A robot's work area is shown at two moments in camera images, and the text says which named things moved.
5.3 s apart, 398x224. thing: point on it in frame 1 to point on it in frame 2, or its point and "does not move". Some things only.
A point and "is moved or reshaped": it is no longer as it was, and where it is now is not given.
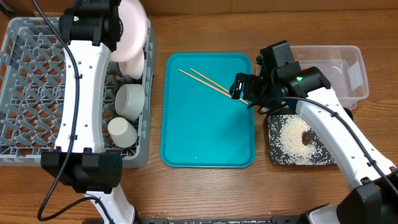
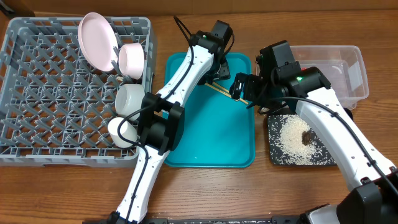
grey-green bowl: [129, 101] does not move
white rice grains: [286, 146] does not move
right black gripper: [247, 88] does not move
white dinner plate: [133, 17] is moved or reshaped
